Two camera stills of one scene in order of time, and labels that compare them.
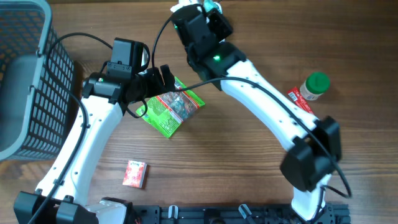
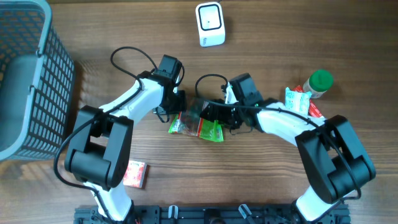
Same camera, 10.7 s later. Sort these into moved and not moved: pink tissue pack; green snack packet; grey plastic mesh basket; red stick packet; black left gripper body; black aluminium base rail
Moved: green snack packet; black left gripper body; red stick packet
Not moved: pink tissue pack; black aluminium base rail; grey plastic mesh basket
